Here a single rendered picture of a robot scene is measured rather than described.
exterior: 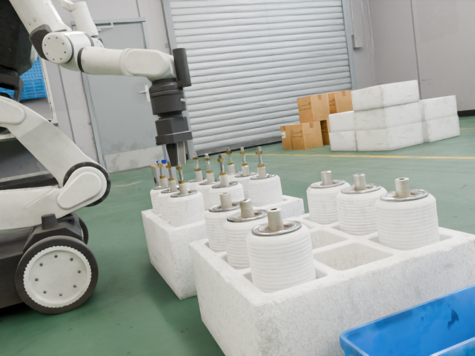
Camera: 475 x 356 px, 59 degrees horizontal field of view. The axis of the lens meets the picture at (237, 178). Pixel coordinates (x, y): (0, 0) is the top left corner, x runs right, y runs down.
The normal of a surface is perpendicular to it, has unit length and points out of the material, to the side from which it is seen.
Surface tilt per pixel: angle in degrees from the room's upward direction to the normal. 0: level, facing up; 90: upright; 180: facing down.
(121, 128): 90
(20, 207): 90
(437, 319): 88
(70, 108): 90
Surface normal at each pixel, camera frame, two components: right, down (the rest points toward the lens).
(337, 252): 0.33, 0.07
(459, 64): -0.91, 0.19
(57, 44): -0.19, 0.35
